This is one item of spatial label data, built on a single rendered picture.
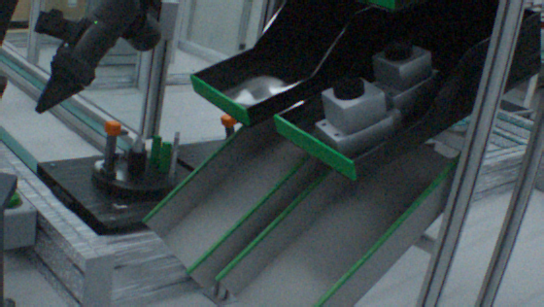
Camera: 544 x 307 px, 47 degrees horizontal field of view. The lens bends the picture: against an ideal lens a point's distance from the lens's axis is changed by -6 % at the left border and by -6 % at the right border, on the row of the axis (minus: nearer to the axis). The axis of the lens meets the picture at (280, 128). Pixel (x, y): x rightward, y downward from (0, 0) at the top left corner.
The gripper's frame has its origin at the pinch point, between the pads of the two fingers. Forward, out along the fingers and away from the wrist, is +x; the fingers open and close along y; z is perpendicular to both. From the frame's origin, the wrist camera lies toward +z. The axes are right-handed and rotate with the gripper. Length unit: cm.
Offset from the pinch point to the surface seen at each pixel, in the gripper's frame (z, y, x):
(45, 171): -7.5, -8.0, 12.1
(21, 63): 7, -79, 8
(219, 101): -14.0, 25.5, -13.2
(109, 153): -12.9, -1.7, 2.5
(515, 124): -120, -73, -72
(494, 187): -100, -36, -44
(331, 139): -20.4, 41.5, -16.6
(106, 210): -16.5, 4.8, 8.5
